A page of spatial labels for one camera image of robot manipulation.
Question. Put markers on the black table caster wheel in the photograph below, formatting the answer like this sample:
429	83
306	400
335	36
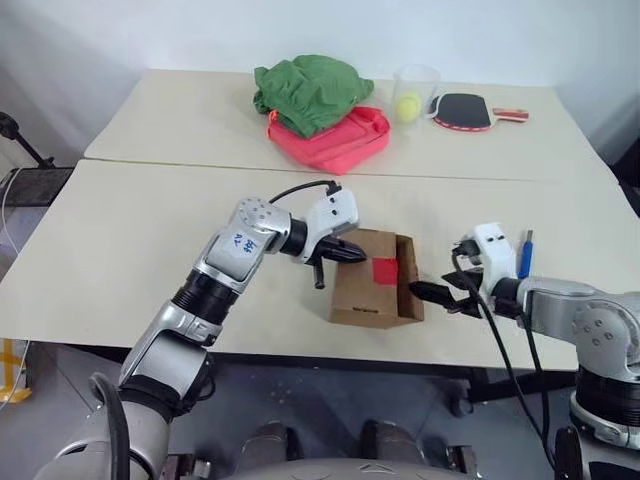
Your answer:
462	397

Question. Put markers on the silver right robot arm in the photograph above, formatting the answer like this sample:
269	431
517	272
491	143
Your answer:
595	320

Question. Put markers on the black low platform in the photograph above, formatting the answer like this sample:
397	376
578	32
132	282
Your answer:
37	186

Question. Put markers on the red tape square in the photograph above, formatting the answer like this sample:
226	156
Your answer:
385	271

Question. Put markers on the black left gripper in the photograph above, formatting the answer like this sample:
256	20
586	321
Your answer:
320	272

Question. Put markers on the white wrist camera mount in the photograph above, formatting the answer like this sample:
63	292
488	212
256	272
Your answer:
495	255
330	215

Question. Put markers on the green crumpled cloth garment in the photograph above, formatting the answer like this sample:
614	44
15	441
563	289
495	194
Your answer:
310	87

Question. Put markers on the pink folded cloth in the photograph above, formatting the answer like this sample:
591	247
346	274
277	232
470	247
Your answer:
345	145

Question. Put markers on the brown cardboard box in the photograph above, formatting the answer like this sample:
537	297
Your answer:
357	295

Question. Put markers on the grey robot torso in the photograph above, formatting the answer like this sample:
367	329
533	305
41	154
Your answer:
350	471

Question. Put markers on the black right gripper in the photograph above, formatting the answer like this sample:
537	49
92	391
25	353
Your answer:
462	306

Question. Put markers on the metal floor bracket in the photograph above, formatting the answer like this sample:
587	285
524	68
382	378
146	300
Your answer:
187	467
464	460

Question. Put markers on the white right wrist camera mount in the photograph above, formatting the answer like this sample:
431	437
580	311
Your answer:
495	255

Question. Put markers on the black table tennis paddle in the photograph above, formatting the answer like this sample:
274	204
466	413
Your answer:
462	111

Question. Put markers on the yellow floor object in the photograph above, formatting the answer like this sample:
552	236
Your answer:
12	370

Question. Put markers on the yellow tennis ball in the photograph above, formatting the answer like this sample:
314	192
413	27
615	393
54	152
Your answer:
408	107

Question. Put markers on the clear plastic measuring cup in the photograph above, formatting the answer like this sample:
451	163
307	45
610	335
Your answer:
419	77

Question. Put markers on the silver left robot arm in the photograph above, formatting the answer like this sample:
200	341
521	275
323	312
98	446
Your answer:
210	280

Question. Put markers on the dark rounded shape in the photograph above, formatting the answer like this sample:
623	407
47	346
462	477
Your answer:
270	440
390	440

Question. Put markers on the black tripod stand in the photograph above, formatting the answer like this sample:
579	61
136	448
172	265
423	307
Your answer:
25	145

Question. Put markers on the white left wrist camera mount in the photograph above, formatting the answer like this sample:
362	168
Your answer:
330	215

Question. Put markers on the blue marker pen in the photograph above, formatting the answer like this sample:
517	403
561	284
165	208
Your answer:
525	257

